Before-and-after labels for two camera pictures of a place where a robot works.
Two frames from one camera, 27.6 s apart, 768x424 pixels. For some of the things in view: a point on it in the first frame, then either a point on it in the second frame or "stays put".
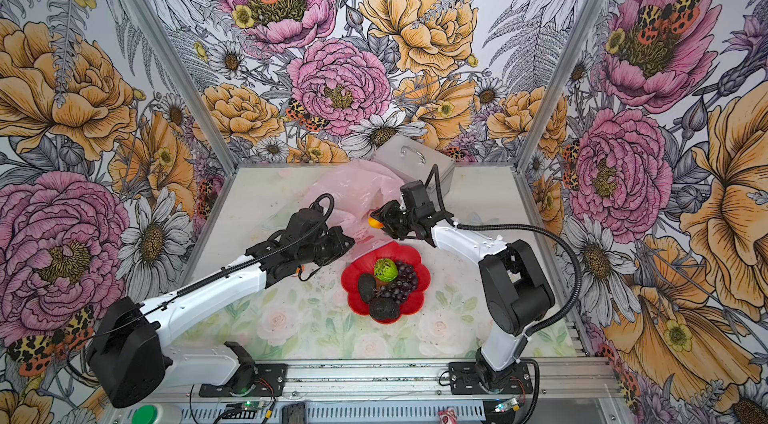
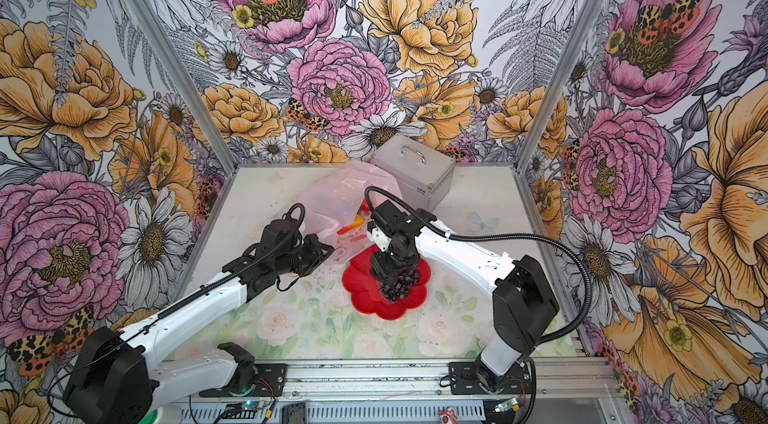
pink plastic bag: x=356 y=189 stays put
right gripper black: x=384 y=214 → x=382 y=268
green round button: x=145 y=414 stays put
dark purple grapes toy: x=407 y=281 stays put
